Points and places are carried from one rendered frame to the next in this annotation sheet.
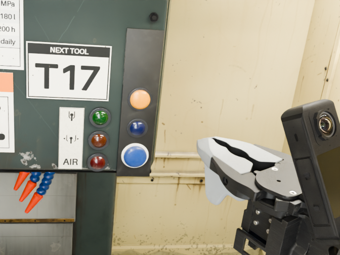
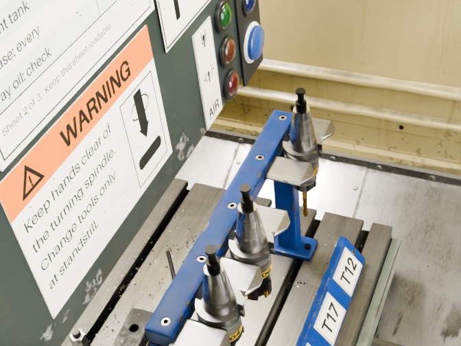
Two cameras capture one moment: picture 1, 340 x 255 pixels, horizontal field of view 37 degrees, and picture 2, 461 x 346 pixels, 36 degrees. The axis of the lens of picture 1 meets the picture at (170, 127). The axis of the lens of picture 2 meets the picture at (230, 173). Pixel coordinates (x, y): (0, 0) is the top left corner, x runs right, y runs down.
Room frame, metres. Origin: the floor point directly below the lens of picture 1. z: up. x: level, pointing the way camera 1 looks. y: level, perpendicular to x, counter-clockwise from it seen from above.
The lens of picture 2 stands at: (0.28, 0.46, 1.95)
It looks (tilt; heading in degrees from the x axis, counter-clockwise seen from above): 42 degrees down; 310
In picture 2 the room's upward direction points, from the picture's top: 8 degrees counter-clockwise
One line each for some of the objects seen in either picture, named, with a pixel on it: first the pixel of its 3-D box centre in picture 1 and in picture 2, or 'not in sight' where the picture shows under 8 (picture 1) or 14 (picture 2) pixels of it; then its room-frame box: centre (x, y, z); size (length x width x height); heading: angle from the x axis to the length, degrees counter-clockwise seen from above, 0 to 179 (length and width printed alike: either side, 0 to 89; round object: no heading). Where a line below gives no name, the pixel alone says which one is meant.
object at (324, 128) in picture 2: not in sight; (313, 128); (0.75, -0.32, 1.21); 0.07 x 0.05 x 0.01; 12
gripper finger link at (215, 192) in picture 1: (216, 177); not in sight; (0.46, -0.05, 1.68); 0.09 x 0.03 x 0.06; 42
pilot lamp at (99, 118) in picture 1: (100, 117); (224, 16); (0.58, 0.09, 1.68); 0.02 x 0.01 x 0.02; 102
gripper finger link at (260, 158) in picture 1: (237, 170); not in sight; (0.48, -0.08, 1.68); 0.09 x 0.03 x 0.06; 42
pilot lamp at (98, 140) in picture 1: (98, 140); (228, 51); (0.58, 0.09, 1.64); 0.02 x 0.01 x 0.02; 102
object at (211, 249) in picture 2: not in sight; (212, 258); (0.67, 0.06, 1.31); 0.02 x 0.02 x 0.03
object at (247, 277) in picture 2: not in sight; (237, 276); (0.68, 0.01, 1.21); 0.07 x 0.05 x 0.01; 12
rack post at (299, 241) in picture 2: not in sight; (286, 192); (0.80, -0.30, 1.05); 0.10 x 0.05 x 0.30; 12
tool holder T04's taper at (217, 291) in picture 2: not in sight; (216, 285); (0.67, 0.06, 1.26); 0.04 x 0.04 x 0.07
